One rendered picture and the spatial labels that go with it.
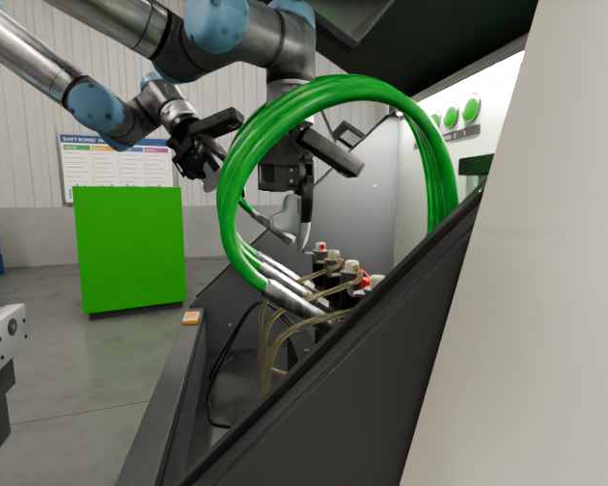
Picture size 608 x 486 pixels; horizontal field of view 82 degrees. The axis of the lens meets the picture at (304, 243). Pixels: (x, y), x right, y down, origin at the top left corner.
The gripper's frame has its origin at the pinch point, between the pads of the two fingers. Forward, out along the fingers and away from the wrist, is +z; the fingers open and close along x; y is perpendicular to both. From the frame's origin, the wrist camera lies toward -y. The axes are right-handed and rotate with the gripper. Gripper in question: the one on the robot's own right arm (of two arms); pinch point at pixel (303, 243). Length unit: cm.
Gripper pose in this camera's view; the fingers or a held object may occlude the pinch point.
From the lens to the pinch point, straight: 57.2
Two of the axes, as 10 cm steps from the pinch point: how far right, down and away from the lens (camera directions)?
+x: 1.9, 1.4, -9.7
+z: 0.0, 9.9, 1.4
